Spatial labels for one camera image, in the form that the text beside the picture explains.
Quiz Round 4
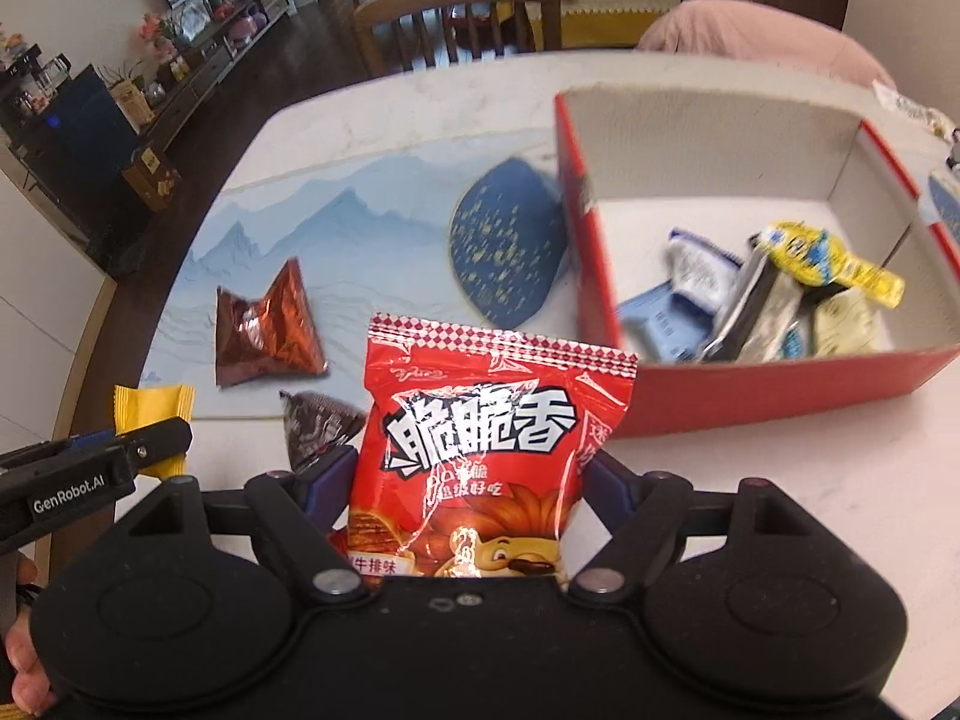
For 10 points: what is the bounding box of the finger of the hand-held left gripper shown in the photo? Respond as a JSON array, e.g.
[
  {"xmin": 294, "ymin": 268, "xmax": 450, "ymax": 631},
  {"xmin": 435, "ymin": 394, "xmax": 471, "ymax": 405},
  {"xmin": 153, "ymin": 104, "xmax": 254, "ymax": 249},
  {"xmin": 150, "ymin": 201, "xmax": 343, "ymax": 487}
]
[
  {"xmin": 0, "ymin": 430, "xmax": 126, "ymax": 471},
  {"xmin": 118, "ymin": 416, "xmax": 196, "ymax": 476}
]

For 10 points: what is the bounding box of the blue white snack packet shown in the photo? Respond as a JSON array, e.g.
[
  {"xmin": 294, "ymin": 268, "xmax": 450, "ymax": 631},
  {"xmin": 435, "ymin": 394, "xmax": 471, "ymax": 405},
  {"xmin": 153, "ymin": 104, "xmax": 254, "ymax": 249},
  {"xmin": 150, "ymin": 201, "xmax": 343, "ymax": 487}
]
[{"xmin": 616, "ymin": 229, "xmax": 743, "ymax": 361}]

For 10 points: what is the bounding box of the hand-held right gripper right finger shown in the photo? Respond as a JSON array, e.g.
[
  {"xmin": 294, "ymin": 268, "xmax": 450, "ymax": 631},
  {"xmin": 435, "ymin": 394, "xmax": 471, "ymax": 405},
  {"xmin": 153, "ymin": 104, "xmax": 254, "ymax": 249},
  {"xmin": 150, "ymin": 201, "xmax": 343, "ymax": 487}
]
[{"xmin": 566, "ymin": 454, "xmax": 815, "ymax": 601}]

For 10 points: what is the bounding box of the person's left hand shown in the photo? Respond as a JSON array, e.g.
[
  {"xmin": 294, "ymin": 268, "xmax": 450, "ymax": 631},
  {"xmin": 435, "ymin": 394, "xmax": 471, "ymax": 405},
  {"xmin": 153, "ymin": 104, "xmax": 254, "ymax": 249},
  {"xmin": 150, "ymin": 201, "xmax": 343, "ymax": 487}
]
[{"xmin": 0, "ymin": 555, "xmax": 59, "ymax": 717}]

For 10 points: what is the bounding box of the red cardboard box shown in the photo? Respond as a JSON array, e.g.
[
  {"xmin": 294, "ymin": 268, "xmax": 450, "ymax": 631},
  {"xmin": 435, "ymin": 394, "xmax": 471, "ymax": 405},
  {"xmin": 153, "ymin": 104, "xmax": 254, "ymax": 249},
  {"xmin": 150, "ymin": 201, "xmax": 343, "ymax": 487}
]
[{"xmin": 553, "ymin": 86, "xmax": 960, "ymax": 440}]

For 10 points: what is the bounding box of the pink cushion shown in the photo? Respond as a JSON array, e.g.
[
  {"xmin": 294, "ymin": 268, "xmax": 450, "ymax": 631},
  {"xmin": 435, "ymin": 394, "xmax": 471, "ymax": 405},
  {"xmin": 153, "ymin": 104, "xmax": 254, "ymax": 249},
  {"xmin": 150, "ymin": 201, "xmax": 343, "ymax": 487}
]
[{"xmin": 637, "ymin": 0, "xmax": 897, "ymax": 91}]

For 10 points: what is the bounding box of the yellow cartoon packet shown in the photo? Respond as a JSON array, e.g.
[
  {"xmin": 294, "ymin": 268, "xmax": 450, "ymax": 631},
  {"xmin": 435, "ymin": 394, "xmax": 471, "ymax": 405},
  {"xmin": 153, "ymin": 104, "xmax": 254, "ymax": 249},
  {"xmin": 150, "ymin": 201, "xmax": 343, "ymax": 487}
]
[{"xmin": 754, "ymin": 221, "xmax": 907, "ymax": 308}]

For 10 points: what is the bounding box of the brown cookie packet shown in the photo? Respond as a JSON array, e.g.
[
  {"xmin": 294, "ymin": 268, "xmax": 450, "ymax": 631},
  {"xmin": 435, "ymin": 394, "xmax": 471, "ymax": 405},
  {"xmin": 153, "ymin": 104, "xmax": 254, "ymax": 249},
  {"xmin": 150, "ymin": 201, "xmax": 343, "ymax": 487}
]
[{"xmin": 214, "ymin": 256, "xmax": 329, "ymax": 389}]

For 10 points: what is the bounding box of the yellow snack packet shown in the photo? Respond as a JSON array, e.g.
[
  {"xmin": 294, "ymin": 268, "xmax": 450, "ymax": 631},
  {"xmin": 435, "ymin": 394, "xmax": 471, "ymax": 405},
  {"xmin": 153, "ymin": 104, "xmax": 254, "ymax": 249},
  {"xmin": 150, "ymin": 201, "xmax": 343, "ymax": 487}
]
[{"xmin": 112, "ymin": 384, "xmax": 196, "ymax": 481}]

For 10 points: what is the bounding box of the wooden chair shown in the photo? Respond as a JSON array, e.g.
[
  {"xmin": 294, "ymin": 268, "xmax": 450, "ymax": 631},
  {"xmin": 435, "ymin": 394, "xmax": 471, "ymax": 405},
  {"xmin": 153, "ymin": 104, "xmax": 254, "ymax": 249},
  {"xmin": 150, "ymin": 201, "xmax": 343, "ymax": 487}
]
[{"xmin": 352, "ymin": 0, "xmax": 563, "ymax": 76}]

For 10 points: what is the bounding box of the beige paper bag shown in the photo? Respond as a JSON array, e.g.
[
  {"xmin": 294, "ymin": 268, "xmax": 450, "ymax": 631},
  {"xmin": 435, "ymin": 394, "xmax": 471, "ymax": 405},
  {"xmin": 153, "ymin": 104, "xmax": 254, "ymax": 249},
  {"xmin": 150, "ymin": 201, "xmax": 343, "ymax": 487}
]
[{"xmin": 111, "ymin": 82, "xmax": 155, "ymax": 132}]

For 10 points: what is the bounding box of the red chip packet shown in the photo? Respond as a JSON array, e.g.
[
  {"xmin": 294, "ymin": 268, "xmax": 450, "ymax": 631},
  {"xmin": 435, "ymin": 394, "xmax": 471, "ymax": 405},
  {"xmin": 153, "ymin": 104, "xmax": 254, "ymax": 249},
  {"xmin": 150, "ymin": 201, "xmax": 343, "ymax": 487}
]
[{"xmin": 330, "ymin": 313, "xmax": 640, "ymax": 582}]

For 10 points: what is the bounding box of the dark TV cabinet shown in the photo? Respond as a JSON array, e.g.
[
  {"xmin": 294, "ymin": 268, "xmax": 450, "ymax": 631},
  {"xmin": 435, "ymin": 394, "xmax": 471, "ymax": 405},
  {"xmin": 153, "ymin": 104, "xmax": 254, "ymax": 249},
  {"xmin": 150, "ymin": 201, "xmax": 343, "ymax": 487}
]
[{"xmin": 142, "ymin": 0, "xmax": 290, "ymax": 143}]

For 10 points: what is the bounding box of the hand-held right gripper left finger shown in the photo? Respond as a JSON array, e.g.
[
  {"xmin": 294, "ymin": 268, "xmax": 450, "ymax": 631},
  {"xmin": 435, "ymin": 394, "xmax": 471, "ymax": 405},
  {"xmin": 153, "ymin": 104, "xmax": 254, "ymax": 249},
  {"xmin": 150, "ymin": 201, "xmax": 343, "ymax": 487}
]
[{"xmin": 112, "ymin": 446, "xmax": 372, "ymax": 601}]

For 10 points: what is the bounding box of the silver foil packet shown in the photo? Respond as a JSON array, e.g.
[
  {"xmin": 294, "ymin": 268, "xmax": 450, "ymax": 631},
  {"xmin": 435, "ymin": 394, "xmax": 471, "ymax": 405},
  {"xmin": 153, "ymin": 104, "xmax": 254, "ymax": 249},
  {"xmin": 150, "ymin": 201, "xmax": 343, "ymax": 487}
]
[{"xmin": 701, "ymin": 236, "xmax": 807, "ymax": 362}]

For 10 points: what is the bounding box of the black appliance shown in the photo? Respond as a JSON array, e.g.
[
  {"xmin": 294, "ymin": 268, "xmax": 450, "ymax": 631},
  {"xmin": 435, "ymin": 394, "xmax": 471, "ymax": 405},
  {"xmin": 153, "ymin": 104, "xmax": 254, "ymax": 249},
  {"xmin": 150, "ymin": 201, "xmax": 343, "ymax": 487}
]
[{"xmin": 0, "ymin": 64, "xmax": 151, "ymax": 278}]

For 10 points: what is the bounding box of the cream snack packet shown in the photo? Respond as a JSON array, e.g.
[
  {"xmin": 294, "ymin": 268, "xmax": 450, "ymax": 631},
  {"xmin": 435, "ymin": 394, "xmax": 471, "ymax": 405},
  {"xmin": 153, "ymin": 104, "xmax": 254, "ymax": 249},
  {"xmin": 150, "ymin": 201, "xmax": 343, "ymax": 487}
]
[{"xmin": 810, "ymin": 292, "xmax": 882, "ymax": 357}]

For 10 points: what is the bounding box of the dark triangular chocolate packet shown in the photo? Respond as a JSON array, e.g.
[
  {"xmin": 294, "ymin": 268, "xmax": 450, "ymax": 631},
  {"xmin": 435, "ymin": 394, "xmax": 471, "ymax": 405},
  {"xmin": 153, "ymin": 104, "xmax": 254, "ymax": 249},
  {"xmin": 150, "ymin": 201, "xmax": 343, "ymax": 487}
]
[{"xmin": 279, "ymin": 388, "xmax": 368, "ymax": 475}]

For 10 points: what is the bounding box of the flower bouquet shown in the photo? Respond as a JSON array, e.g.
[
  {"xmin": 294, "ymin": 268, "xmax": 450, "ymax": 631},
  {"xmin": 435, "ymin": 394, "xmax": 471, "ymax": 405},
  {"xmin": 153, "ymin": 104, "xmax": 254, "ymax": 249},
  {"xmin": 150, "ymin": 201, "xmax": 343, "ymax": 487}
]
[{"xmin": 139, "ymin": 11, "xmax": 179, "ymax": 61}]

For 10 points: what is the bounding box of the pale snack packet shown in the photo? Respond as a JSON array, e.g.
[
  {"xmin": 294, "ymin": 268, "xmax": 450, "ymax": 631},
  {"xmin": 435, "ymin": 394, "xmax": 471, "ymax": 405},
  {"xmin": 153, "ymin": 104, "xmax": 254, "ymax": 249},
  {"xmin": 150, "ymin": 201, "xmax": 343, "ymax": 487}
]
[{"xmin": 874, "ymin": 81, "xmax": 957, "ymax": 137}]

